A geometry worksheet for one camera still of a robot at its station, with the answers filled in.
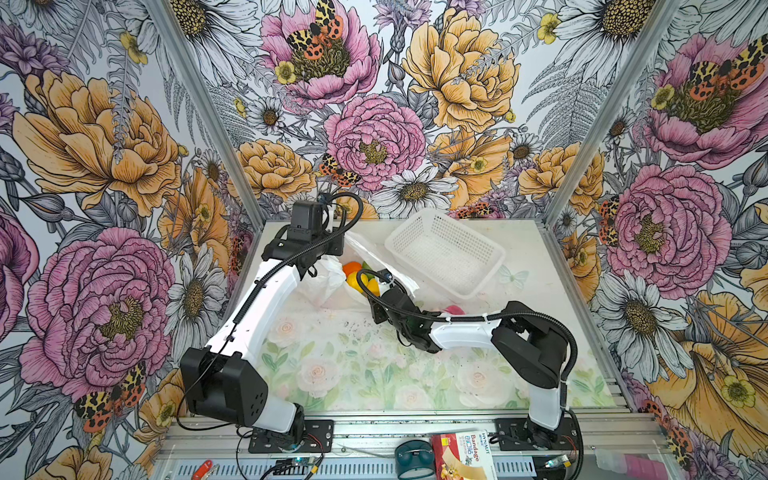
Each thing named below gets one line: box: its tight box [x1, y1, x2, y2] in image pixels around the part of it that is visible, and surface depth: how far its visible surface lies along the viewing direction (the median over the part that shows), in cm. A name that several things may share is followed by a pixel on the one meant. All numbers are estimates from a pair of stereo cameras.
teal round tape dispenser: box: [395, 439, 435, 480], surface depth 66 cm
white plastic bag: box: [298, 231, 420, 307], surface depth 79 cm
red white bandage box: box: [432, 430, 499, 480], surface depth 70 cm
